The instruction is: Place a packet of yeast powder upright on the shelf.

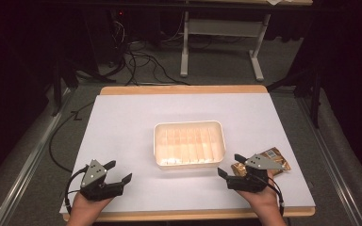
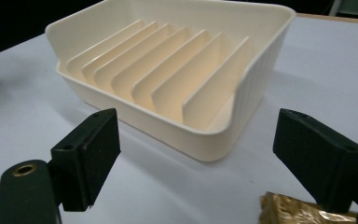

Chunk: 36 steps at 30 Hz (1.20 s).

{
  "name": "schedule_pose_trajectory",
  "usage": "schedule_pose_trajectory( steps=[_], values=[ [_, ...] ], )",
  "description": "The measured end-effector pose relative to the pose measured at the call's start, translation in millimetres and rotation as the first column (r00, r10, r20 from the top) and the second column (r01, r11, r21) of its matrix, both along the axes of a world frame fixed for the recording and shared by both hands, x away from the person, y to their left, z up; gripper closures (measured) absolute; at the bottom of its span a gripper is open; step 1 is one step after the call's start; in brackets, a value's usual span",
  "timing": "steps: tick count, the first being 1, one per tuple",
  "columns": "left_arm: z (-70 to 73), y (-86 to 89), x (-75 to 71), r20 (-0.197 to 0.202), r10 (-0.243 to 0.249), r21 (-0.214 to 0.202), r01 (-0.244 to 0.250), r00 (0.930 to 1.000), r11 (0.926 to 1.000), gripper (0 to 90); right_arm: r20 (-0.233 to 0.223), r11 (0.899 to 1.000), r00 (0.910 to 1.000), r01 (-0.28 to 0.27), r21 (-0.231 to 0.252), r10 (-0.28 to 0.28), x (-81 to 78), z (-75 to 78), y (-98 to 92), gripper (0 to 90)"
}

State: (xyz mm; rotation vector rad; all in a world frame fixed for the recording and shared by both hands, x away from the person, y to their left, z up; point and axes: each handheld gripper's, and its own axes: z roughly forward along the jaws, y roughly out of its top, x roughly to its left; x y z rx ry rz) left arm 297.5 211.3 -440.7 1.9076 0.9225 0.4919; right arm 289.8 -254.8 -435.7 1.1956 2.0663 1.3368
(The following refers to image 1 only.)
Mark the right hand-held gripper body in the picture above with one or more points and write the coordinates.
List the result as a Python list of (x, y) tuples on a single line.
[(248, 183)]

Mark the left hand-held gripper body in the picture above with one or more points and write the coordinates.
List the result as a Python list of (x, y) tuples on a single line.
[(95, 190)]

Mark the white plastic tray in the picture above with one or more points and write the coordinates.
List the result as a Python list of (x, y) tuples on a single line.
[(221, 129)]

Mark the gold snack packet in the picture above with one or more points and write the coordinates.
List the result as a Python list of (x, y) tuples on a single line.
[(278, 157)]

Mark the person's left hand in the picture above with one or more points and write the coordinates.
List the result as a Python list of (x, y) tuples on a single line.
[(86, 208)]

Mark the person's right hand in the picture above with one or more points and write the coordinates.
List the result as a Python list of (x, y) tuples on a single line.
[(265, 201)]

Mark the white table mat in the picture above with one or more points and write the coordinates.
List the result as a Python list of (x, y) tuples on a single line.
[(122, 125)]

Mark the row of pale orange packets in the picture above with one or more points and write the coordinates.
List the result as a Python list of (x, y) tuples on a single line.
[(185, 146)]

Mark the black metal stand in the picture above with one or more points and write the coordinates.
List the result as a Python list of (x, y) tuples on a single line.
[(315, 94), (57, 88)]

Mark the black computer tower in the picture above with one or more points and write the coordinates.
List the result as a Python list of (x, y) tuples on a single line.
[(138, 25)]

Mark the white paper sheet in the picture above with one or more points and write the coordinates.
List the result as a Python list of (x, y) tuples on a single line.
[(274, 2)]

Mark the metal floor rail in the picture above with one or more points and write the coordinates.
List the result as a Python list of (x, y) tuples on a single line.
[(330, 157), (28, 160)]

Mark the white metal desk frame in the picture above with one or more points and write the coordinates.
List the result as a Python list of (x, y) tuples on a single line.
[(184, 47)]

